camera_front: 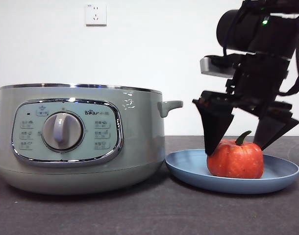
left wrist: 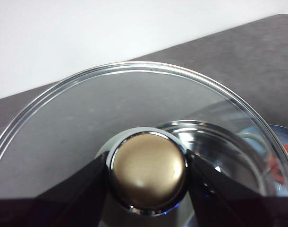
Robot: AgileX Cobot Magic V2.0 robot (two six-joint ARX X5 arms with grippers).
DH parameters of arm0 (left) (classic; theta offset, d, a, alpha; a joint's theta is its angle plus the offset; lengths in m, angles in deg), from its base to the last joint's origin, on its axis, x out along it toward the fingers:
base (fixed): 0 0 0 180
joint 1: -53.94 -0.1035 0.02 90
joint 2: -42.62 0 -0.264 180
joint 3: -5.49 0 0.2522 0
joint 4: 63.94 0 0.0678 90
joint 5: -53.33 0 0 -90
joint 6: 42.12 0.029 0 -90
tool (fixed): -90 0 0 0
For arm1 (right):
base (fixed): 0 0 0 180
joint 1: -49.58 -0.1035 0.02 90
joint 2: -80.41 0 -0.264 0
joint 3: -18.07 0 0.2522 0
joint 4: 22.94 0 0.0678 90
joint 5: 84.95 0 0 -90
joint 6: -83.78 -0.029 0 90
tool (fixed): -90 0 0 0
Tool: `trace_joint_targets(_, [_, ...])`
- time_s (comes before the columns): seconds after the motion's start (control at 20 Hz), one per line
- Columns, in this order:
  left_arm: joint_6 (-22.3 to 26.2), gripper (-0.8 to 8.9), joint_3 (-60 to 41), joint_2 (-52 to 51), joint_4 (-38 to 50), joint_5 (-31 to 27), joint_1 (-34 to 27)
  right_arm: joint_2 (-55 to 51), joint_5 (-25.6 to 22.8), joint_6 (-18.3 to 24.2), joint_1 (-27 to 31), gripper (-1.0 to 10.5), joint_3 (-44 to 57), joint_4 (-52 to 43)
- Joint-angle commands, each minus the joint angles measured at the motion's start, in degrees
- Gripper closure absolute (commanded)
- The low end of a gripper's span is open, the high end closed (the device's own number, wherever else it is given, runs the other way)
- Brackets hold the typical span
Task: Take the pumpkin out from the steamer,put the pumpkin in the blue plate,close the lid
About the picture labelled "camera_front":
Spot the pale green electric steamer pot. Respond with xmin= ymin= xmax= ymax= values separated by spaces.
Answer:
xmin=0 ymin=83 xmax=184 ymax=196

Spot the white wall socket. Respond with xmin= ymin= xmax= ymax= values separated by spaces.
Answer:
xmin=85 ymin=3 xmax=107 ymax=27

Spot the blue round plate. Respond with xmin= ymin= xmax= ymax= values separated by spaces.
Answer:
xmin=165 ymin=148 xmax=299 ymax=194

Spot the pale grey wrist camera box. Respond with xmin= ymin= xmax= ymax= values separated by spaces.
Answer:
xmin=199 ymin=55 xmax=237 ymax=75

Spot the orange pumpkin with green stem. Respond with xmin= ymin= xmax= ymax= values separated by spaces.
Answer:
xmin=206 ymin=130 xmax=264 ymax=179

